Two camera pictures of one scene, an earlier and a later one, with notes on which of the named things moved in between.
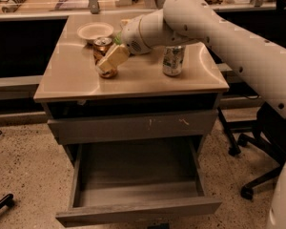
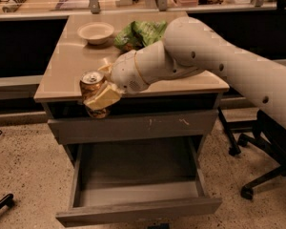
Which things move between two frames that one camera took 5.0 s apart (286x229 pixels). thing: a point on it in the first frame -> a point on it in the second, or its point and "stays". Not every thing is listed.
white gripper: x=131 y=37 -> x=126 y=71
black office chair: x=274 y=131 stays
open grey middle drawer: x=141 y=180 stays
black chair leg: x=7 y=199 stays
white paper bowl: x=94 y=31 stays
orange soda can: x=101 y=45 -> x=90 y=80
